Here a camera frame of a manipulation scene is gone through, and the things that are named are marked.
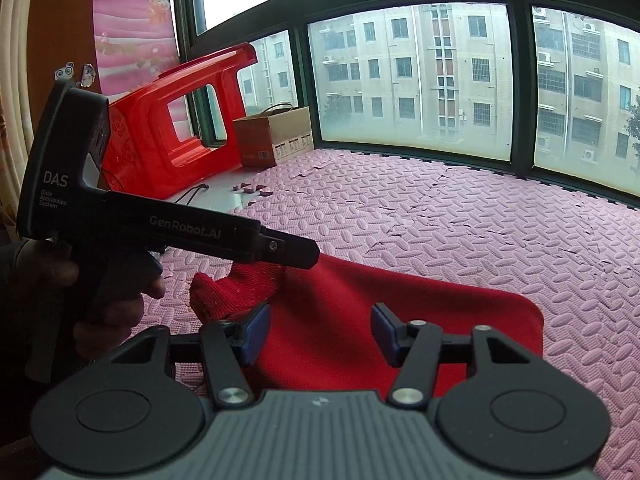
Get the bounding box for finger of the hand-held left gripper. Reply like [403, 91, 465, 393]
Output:
[257, 224, 321, 269]

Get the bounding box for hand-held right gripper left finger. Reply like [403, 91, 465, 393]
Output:
[110, 302, 273, 409]

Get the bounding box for beige pleated curtain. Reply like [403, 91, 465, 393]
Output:
[0, 0, 40, 241]

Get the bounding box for brown wooden board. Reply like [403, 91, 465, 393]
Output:
[25, 0, 98, 181]

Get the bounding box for loose pink foam pieces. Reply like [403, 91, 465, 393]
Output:
[231, 181, 274, 200]

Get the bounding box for dark green window frame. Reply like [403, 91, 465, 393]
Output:
[170, 0, 640, 207]

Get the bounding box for brown cardboard box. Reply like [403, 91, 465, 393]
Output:
[233, 102, 316, 169]

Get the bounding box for pink cartoon print curtain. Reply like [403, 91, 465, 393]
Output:
[92, 0, 180, 111]

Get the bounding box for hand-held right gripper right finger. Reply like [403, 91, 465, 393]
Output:
[370, 302, 534, 407]

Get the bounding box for red knit garment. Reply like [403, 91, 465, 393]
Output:
[189, 252, 546, 401]

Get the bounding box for beige apartment building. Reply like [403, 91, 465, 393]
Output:
[237, 2, 640, 173]

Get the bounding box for person's left hand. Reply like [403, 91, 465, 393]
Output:
[9, 240, 168, 350]

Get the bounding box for black cable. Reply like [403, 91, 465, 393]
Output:
[172, 184, 211, 207]

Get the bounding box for red plastic stool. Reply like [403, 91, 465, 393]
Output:
[102, 43, 259, 202]

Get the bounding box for pink foam floor mat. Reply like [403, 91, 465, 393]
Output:
[127, 147, 640, 480]

